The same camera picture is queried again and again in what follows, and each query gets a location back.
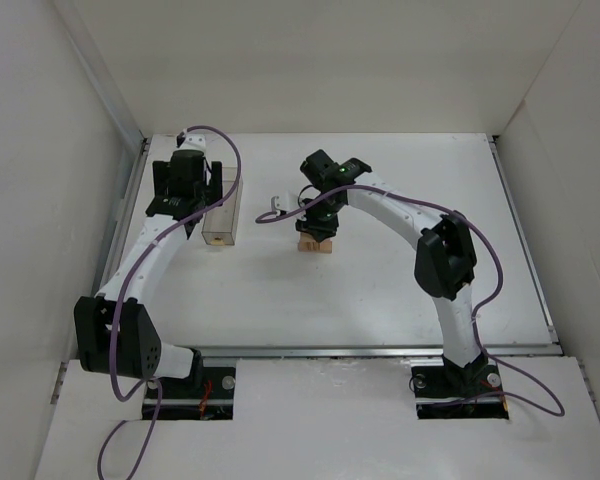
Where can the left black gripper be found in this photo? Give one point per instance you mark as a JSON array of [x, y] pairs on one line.
[[159, 175]]

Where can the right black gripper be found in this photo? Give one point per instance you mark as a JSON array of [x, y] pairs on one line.
[[318, 227]]

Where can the long wood block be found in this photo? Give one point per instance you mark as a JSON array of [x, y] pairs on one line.
[[308, 244]]

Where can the clear plastic bin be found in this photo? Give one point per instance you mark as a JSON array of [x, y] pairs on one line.
[[222, 222]]

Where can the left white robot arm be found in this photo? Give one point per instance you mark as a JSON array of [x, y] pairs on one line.
[[120, 306]]

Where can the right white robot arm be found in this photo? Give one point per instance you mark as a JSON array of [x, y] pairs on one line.
[[444, 264]]

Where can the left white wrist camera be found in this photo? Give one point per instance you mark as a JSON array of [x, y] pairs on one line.
[[191, 141]]

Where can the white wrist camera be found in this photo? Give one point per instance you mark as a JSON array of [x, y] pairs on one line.
[[277, 204], [191, 141]]

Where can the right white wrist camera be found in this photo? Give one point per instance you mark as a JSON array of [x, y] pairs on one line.
[[277, 204]]

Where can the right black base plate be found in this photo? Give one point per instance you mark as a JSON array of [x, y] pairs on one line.
[[437, 399]]

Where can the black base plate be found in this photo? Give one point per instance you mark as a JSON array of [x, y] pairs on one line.
[[437, 399], [211, 400]]

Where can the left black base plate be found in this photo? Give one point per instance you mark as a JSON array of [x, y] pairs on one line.
[[211, 400]]

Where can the metal rail front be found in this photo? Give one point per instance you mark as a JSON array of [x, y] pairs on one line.
[[547, 350]]

